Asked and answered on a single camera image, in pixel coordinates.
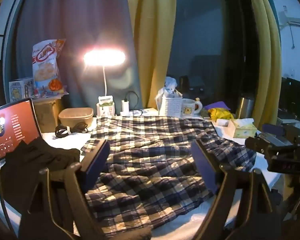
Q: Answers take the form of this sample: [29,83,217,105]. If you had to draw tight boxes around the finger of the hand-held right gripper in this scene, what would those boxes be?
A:
[245,135,274,156]

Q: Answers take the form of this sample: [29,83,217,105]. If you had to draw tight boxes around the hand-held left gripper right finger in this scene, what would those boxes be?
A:
[190,139,283,240]

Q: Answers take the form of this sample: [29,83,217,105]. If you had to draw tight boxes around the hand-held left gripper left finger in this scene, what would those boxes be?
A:
[39,139,111,240]

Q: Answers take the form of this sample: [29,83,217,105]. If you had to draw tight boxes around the plaid pants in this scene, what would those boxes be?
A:
[81,116,257,233]

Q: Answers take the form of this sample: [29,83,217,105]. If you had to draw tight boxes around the tissue box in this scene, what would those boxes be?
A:
[227,118,258,139]

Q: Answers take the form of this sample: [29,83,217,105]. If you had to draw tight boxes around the steel thermos cup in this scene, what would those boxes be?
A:
[236,94,256,120]

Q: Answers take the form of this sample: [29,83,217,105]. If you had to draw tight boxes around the yellow cloth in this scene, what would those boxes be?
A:
[207,107,237,121]

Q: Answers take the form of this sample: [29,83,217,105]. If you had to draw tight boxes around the brown lidded food container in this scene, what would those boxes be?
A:
[58,107,94,128]

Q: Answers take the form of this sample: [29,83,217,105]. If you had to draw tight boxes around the black monitor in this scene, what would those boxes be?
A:
[277,76,300,121]

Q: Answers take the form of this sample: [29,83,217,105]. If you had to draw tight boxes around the purple cloth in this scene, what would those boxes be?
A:
[202,101,232,112]

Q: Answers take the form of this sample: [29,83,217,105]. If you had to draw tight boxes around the milk carton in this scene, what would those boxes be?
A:
[98,95,116,117]

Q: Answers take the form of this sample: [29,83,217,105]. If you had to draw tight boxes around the white printed mug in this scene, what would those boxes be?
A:
[181,98,203,118]

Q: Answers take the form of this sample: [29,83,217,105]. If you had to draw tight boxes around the white power strip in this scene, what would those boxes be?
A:
[120,108,158,117]

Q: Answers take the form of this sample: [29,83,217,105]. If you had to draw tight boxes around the white perforated basket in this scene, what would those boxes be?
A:
[159,96,183,118]

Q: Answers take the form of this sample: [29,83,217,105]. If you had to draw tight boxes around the cardboard box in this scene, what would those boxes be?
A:
[32,97,63,133]

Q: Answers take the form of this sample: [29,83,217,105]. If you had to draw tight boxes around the black cloth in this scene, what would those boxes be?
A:
[0,137,81,217]

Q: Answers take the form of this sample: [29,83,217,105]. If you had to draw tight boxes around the colourful small packets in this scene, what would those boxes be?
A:
[34,79,69,98]

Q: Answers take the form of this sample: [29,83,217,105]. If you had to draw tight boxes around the yellow curtain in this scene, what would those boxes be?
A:
[126,0,185,111]
[243,0,283,128]

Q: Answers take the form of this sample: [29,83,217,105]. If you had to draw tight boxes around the tablet with red screen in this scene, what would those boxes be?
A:
[0,98,44,161]

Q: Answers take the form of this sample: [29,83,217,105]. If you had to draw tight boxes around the white desk lamp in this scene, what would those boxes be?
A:
[83,49,127,117]

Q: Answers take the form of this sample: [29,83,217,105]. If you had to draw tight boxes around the small printed carton box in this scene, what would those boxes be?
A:
[9,77,35,103]

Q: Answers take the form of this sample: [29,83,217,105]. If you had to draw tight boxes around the large snack bag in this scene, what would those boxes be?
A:
[32,39,66,94]

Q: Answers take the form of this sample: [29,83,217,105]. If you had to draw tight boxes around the white air conditioner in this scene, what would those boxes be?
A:
[277,5,300,28]

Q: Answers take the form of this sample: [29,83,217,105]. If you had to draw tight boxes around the grey curtain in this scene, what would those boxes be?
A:
[14,0,143,111]

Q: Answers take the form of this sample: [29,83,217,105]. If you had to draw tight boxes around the coiled black cable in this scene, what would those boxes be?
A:
[55,121,90,139]

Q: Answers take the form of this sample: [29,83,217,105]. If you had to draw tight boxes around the black charger cable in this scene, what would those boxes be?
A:
[124,91,141,111]

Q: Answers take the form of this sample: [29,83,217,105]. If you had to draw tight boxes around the thin black tablet cable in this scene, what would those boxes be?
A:
[0,159,18,235]

